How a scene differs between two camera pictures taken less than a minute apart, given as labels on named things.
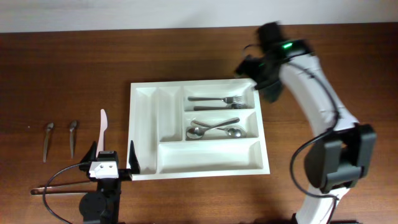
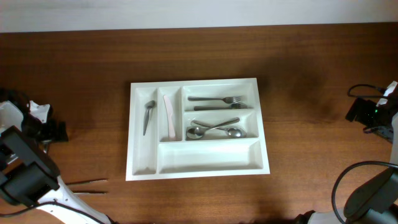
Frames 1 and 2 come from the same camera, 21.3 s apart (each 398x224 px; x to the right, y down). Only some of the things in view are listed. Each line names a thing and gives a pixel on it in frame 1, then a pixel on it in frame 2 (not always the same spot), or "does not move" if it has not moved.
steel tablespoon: (234, 132) does not move
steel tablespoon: (195, 132) does not move
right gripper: (270, 89) -> (361, 116)
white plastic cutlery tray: (197, 128) does not move
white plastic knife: (104, 124) -> (170, 120)
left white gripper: (127, 173) -> (48, 134)
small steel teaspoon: (73, 127) -> (147, 105)
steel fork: (230, 99) does not move
